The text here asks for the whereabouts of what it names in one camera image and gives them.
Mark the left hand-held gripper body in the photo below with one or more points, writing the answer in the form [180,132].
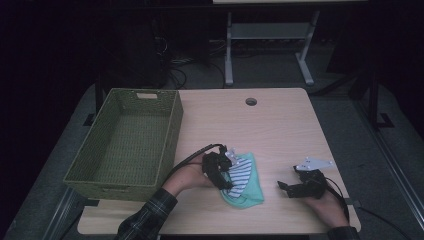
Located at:
[215,165]

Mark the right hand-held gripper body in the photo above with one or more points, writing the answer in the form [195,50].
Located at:
[311,185]

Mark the mint green striped baby garment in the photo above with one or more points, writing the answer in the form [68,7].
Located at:
[248,186]

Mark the green woven basket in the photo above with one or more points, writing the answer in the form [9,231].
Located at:
[130,146]

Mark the person's right hand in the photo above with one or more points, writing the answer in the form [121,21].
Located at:
[328,208]

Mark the person's left hand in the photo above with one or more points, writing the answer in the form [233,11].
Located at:
[188,176]

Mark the black metal stand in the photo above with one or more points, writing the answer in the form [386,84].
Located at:
[375,100]

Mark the black metal table leg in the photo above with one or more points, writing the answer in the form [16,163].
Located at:
[97,96]

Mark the grey table edge bracket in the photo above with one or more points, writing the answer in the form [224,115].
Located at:
[351,202]

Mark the grey metal rail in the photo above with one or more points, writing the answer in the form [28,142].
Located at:
[393,160]
[58,216]

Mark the white metal frame desk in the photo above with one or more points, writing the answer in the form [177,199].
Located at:
[270,31]

